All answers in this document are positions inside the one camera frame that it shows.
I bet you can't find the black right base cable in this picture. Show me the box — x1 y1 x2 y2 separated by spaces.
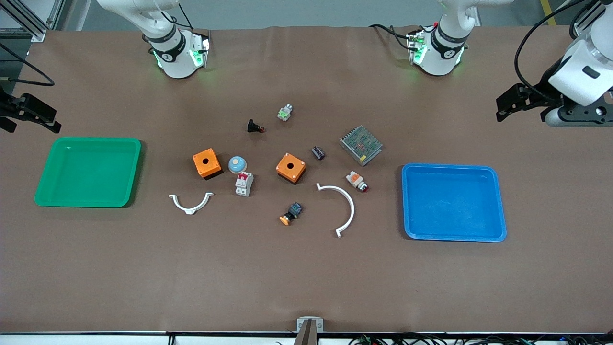
176 0 195 30

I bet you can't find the large white arc clamp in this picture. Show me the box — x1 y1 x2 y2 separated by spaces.
316 183 356 239

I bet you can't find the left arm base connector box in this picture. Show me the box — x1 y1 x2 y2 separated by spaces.
407 31 428 65

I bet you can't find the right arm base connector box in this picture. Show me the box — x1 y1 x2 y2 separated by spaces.
191 33 211 69

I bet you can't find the black left base cable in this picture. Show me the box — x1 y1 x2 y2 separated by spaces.
369 22 439 51

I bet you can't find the metal mesh power supply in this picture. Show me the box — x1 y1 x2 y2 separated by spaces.
339 125 383 167

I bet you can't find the aluminium frame profile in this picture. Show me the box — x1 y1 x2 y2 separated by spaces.
0 0 65 43
572 5 600 35

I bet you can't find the grey metal mount bracket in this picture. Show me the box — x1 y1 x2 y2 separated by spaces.
293 316 325 345

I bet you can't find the white red circuit breaker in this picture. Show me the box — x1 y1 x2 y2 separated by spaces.
235 171 254 197

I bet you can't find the brown table mat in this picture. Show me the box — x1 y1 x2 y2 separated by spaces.
0 26 613 334

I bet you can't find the orange button box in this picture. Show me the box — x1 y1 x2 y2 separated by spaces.
193 148 223 180
275 152 307 184

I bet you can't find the black cable bundle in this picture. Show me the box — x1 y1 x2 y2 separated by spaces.
347 332 613 345

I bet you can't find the orange white indicator lamp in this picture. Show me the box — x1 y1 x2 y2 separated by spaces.
346 171 370 193

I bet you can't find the black base cable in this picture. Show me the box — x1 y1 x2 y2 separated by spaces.
369 22 439 51
176 0 195 30

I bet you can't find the green plastic tray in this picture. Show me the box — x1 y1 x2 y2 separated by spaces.
34 138 142 208

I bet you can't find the orange capped blue switch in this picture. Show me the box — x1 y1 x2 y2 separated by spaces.
279 202 303 226

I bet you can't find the small white arc clamp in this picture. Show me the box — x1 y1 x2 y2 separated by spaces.
169 192 215 215

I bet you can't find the blue plastic tray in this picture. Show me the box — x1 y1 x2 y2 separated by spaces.
401 163 507 242

